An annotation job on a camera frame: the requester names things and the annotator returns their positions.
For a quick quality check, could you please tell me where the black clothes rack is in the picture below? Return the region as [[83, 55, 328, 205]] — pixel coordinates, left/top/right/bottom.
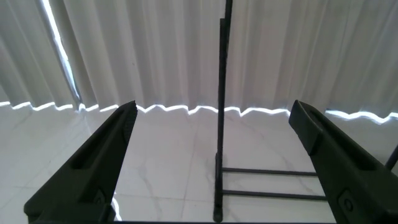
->
[[213, 0, 398, 223]]

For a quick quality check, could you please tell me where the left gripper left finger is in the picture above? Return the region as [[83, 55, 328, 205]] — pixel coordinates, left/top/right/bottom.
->
[[24, 100, 139, 223]]

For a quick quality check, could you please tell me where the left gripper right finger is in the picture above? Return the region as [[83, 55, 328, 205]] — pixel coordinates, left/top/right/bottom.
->
[[288, 99, 398, 223]]

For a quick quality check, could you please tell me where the white curtain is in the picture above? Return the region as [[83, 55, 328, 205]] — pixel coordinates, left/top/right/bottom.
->
[[0, 0, 398, 125]]

